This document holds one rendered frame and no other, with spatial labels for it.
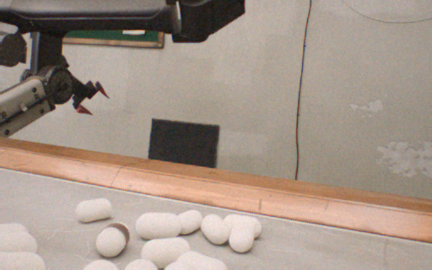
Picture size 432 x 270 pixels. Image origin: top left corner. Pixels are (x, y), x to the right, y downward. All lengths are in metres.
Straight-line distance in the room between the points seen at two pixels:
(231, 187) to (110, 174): 0.15
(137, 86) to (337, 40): 1.28
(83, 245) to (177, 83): 2.17
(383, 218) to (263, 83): 1.95
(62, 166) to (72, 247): 0.25
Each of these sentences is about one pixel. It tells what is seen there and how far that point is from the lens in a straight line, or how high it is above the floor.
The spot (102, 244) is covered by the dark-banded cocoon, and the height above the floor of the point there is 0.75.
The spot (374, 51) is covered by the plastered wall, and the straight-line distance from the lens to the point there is 2.37.
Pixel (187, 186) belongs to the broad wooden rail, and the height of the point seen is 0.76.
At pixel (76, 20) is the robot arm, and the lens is 0.73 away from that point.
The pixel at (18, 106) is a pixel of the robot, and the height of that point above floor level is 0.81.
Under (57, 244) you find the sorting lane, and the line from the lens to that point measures 0.31.
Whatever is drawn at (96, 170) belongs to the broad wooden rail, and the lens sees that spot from 0.50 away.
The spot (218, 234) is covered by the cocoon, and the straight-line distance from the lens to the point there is 0.30.
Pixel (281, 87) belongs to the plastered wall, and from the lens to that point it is 2.32.
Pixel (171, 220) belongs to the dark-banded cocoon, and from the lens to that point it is 0.31.
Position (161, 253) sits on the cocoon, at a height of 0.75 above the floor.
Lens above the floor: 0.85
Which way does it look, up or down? 3 degrees down
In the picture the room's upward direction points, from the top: 5 degrees clockwise
